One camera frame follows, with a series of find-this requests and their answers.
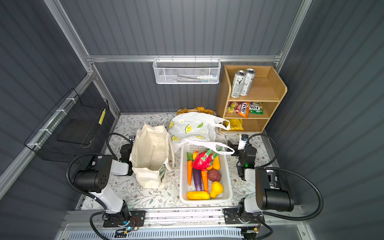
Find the yellow snack bag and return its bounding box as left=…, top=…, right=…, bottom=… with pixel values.
left=222, top=119, right=244, bottom=132

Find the pink dragon fruit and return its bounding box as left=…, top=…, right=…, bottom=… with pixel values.
left=193, top=149, right=219, bottom=171

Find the yellow corn cob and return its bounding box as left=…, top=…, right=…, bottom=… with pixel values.
left=187, top=191, right=211, bottom=201

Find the black wire wall basket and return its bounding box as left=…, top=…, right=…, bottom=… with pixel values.
left=24, top=91, right=111, bottom=163

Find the green candy bag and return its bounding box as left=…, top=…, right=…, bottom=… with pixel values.
left=249, top=102, right=264, bottom=115

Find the toothpaste tube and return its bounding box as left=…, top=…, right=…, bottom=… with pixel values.
left=178, top=75, right=219, bottom=83

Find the white plastic produce basket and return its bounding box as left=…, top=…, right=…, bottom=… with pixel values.
left=180, top=145, right=233, bottom=206

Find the dark red passion fruit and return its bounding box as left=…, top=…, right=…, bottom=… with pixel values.
left=208, top=169, right=222, bottom=182

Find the purple eggplant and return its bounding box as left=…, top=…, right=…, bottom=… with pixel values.
left=193, top=169, right=203, bottom=192

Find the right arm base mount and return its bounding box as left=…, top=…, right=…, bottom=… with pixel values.
left=222, top=208, right=265, bottom=225

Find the white wire wall basket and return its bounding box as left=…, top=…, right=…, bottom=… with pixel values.
left=153, top=58, right=222, bottom=85

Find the orange pink candy bag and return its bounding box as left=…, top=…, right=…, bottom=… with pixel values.
left=226, top=102, right=250, bottom=118

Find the left orange carrot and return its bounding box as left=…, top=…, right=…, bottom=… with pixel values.
left=187, top=152, right=194, bottom=186

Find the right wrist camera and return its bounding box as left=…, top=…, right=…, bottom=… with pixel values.
left=238, top=134, right=249, bottom=150

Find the silver drink can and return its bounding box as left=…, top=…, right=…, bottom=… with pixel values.
left=231, top=70, right=246, bottom=98
left=240, top=69, right=256, bottom=96

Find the white lemon-print plastic bag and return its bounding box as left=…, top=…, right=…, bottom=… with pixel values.
left=168, top=112, right=235, bottom=155

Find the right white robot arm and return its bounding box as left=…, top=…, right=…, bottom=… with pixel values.
left=234, top=145, right=295, bottom=215

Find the yellow pear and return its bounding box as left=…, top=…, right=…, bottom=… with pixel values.
left=210, top=181, right=224, bottom=199

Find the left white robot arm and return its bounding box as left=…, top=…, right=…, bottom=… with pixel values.
left=66, top=153, right=133, bottom=215

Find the cream canvas tote bag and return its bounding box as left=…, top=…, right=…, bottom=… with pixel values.
left=130, top=124, right=175, bottom=189

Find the wooden shelf unit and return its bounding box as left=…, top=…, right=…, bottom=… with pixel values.
left=216, top=65, right=288, bottom=133

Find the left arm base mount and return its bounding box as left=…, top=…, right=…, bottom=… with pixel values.
left=103, top=211, right=147, bottom=228

